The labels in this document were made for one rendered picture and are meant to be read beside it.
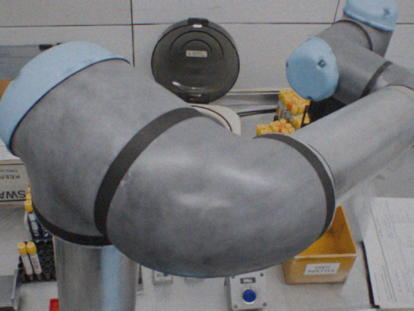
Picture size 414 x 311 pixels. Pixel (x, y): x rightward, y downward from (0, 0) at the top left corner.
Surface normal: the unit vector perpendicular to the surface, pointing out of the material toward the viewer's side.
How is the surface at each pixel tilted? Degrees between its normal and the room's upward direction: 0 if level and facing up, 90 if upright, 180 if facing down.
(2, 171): 97
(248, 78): 90
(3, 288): 0
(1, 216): 0
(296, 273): 90
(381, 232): 0
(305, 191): 42
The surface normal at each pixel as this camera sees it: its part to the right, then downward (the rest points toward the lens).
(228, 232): 0.27, 0.33
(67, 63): -0.04, -0.64
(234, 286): 0.11, -0.27
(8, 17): 0.12, 0.70
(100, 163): -0.45, -0.07
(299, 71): -0.67, 0.49
